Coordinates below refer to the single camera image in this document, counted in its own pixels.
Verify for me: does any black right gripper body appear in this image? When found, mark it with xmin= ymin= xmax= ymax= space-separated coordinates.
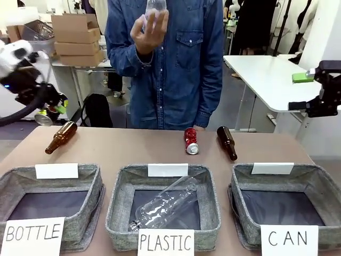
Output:
xmin=306 ymin=60 xmax=341 ymax=118

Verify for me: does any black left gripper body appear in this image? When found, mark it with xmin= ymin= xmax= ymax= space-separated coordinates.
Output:
xmin=14 ymin=60 xmax=68 ymax=110

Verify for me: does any silver aluminium can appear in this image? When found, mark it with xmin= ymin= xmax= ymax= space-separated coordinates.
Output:
xmin=34 ymin=109 xmax=55 ymax=126

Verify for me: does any person's right denim forearm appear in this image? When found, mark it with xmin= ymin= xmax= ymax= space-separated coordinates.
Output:
xmin=104 ymin=25 xmax=156 ymax=78

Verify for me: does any grey fabric basket labelled bottle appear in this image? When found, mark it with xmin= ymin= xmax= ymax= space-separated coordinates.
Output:
xmin=0 ymin=163 xmax=107 ymax=253

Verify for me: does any grey fabric basket labelled can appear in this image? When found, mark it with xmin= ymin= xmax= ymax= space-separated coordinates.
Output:
xmin=227 ymin=163 xmax=341 ymax=252

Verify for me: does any grey fabric basket labelled plastic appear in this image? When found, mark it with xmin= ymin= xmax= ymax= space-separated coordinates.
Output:
xmin=104 ymin=163 xmax=222 ymax=253

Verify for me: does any crushed red can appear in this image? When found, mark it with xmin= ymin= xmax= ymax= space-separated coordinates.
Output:
xmin=183 ymin=127 xmax=200 ymax=156

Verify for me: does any white paper label CAN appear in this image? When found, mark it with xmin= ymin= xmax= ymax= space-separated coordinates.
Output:
xmin=260 ymin=224 xmax=320 ymax=256

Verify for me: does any person's right hand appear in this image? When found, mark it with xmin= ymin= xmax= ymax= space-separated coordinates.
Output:
xmin=129 ymin=9 xmax=170 ymax=56

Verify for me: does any brown glass beer bottle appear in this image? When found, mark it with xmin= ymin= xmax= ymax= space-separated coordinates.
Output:
xmin=44 ymin=120 xmax=78 ymax=155
xmin=216 ymin=125 xmax=238 ymax=162

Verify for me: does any white background table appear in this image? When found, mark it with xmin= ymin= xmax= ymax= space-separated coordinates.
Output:
xmin=222 ymin=54 xmax=341 ymax=133

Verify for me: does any black backpack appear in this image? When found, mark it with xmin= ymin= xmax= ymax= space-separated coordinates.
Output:
xmin=80 ymin=93 xmax=115 ymax=129

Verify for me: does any white background desk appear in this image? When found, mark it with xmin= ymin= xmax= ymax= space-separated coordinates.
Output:
xmin=51 ymin=59 xmax=118 ymax=121

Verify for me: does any black tripod stand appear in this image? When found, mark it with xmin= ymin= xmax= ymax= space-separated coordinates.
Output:
xmin=272 ymin=0 xmax=294 ymax=57

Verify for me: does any flat cardboard box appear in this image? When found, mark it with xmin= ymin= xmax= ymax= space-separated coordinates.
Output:
xmin=59 ymin=50 xmax=106 ymax=67
xmin=54 ymin=41 xmax=101 ymax=57

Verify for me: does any small cardboard box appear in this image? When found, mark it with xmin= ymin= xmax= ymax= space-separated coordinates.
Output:
xmin=6 ymin=25 xmax=26 ymax=43

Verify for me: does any grey mesh crate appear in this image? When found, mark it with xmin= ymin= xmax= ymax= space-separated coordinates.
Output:
xmin=23 ymin=19 xmax=56 ymax=41

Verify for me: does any blank white card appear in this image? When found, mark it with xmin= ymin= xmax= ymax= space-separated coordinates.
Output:
xmin=147 ymin=163 xmax=189 ymax=178
xmin=250 ymin=162 xmax=295 ymax=175
xmin=35 ymin=163 xmax=79 ymax=180

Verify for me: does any background person in black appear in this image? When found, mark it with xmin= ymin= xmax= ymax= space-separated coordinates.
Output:
xmin=229 ymin=0 xmax=278 ymax=56

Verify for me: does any large open cardboard box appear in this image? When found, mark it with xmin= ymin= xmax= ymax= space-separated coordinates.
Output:
xmin=51 ymin=13 xmax=102 ymax=44

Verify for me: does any person in denim shirt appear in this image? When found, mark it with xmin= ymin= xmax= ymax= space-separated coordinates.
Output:
xmin=104 ymin=0 xmax=225 ymax=131

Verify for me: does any white paper label BOTTLE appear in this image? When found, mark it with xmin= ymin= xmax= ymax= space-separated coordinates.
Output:
xmin=0 ymin=216 xmax=66 ymax=256

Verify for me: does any large clear plastic bottle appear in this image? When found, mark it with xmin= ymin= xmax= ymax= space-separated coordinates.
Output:
xmin=128 ymin=175 xmax=199 ymax=233

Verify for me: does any white paper label PLASTIC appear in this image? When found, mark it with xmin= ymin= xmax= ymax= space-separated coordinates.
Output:
xmin=137 ymin=228 xmax=196 ymax=256

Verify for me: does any thick black arm hose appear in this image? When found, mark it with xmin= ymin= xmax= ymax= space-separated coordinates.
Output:
xmin=0 ymin=81 xmax=53 ymax=127

